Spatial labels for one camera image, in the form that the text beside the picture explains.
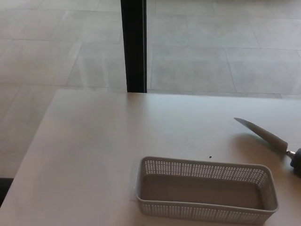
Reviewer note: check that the black vertical pillar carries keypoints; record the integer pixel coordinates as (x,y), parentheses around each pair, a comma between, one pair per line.
(135,47)

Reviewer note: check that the grey perforated plastic basket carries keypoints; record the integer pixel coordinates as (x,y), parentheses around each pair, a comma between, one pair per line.
(200,188)

